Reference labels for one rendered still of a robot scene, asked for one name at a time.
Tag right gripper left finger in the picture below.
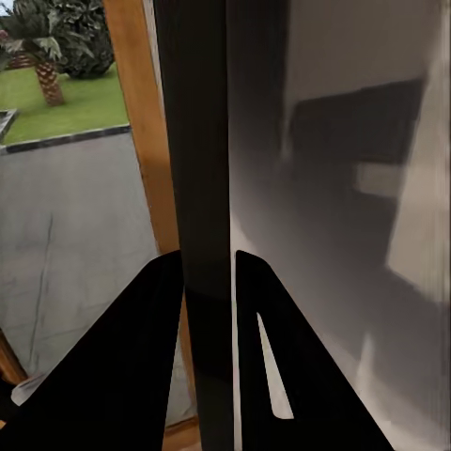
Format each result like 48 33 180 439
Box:
0 249 184 451

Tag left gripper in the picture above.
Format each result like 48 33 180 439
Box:
0 384 20 422

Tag poster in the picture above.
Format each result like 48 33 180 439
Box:
153 0 235 451

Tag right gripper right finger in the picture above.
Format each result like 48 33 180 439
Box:
236 250 394 451

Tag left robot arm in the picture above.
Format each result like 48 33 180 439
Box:
0 371 48 422

